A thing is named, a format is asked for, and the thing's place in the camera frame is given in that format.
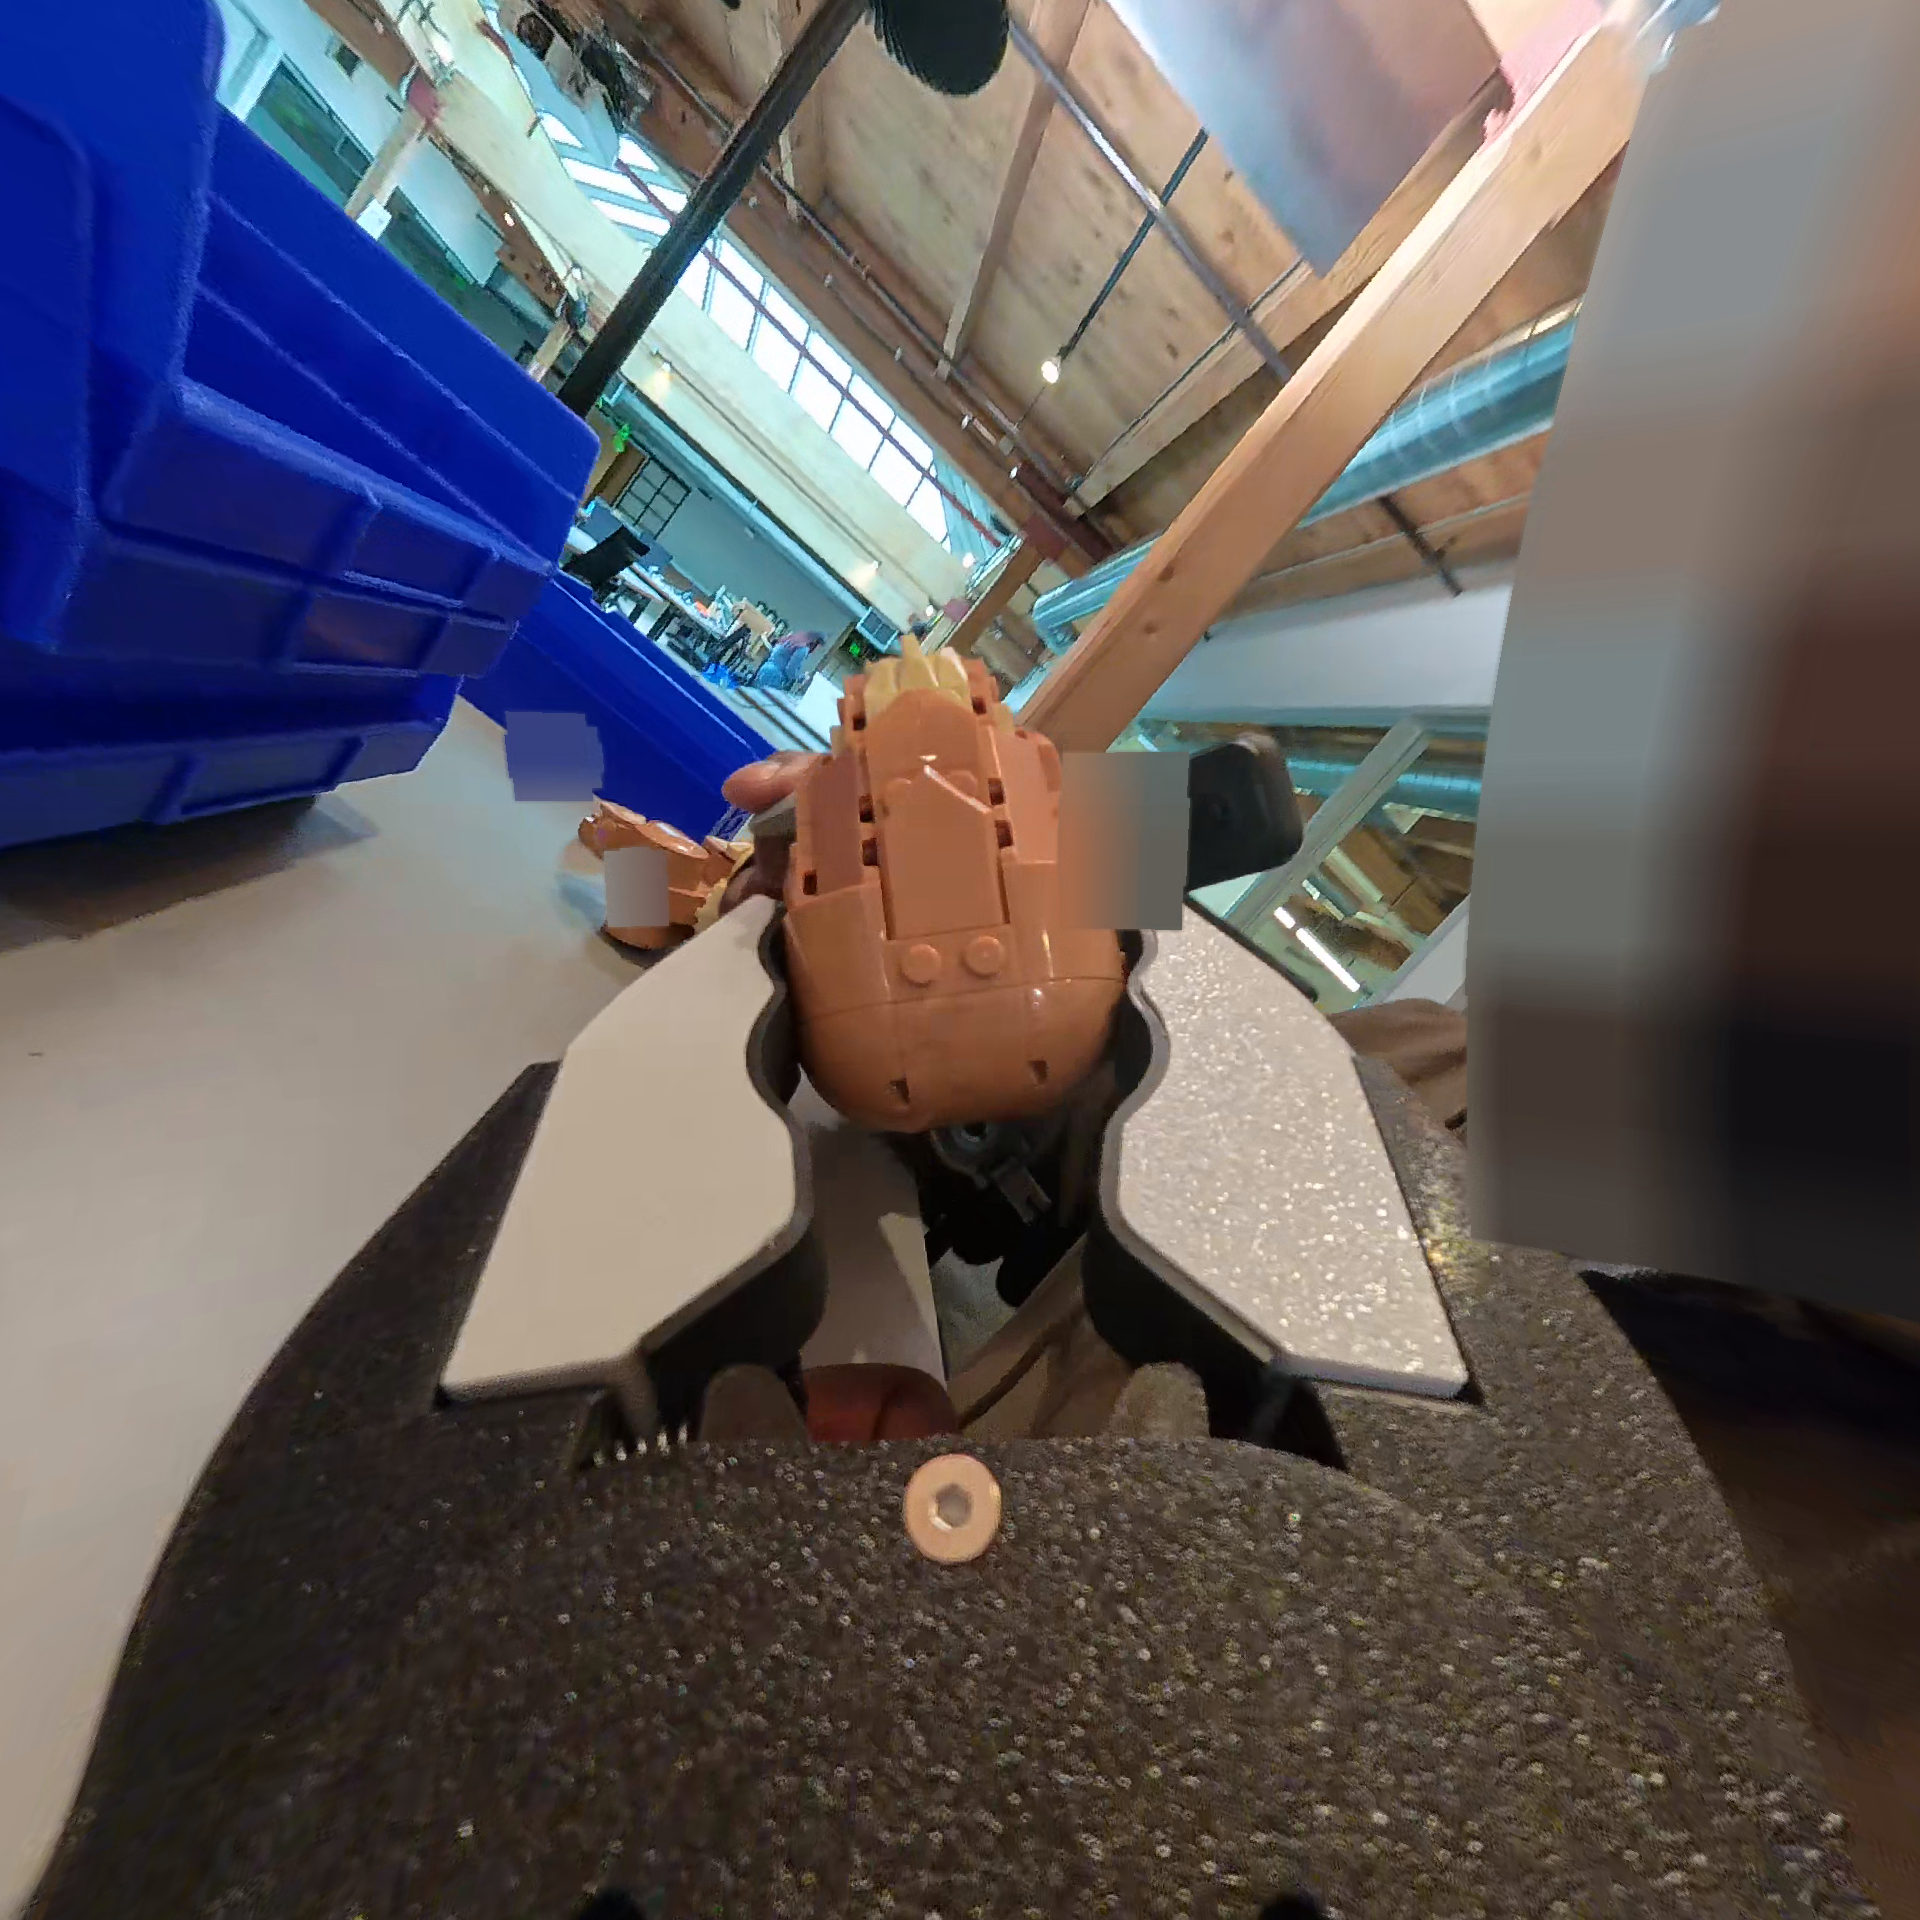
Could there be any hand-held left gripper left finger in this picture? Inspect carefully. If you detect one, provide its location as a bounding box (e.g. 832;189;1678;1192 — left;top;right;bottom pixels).
441;900;823;1434

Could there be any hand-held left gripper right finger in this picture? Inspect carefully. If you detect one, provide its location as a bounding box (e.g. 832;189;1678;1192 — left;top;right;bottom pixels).
1084;928;1477;1406

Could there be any orange rounded brick toy segment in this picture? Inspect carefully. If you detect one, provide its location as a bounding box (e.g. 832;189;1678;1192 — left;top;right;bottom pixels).
576;799;754;952

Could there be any orange and tan toy segment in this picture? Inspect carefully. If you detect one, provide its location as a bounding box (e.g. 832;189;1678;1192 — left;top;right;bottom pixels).
777;635;1130;1134

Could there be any person's left hand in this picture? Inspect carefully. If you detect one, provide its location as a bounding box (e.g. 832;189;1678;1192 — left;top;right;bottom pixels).
807;1362;960;1446

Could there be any blue storage bin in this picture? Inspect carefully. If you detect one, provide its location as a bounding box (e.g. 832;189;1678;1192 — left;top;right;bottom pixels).
458;575;783;842

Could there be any black floor lamp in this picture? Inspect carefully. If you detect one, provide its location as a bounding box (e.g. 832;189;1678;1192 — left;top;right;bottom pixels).
555;0;1015;422

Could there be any blue plastic bin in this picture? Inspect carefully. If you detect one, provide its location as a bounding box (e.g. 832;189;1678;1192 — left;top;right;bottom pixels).
0;0;601;852

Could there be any wooden post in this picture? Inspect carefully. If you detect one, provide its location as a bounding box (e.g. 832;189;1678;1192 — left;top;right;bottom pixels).
960;531;1050;657
1023;28;1636;754

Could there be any silver ventilation duct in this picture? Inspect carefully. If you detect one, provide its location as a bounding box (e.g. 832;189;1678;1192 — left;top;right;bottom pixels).
1026;300;1580;648

